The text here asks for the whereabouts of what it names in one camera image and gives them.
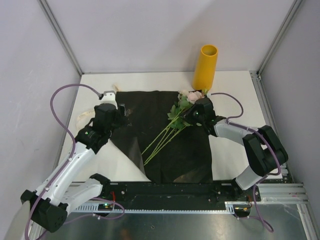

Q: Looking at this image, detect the cream printed ribbon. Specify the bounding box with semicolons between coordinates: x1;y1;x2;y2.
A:
75;84;120;131

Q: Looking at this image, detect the black wrapping paper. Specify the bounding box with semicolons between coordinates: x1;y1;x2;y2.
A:
111;91;213;184

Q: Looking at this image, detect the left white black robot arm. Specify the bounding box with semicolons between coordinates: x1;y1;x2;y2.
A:
20;103;128;233

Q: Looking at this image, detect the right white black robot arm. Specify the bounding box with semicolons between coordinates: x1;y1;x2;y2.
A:
179;97;289;201

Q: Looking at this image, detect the yellow cylindrical vase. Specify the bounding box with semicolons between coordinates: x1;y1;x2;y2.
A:
192;44;218;91

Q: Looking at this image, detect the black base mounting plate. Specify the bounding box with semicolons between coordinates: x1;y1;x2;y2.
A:
98;180;261;213

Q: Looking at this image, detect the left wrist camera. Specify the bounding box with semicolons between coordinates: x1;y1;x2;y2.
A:
99;90;118;109

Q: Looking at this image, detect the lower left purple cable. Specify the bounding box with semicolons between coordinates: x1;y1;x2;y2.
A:
57;194;126;226

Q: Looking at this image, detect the grey slotted cable duct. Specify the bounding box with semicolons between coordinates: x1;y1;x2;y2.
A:
73;201;253;215

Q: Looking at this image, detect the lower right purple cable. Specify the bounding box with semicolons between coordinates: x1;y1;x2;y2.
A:
246;183;275;233

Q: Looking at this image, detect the left aluminium frame post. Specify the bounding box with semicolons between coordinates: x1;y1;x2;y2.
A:
37;0;84;77

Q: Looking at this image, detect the aluminium frame post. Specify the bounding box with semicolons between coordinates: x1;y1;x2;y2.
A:
37;0;84;77
256;0;305;77

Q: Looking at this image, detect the right aluminium frame post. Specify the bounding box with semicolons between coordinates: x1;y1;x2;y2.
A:
256;0;305;77

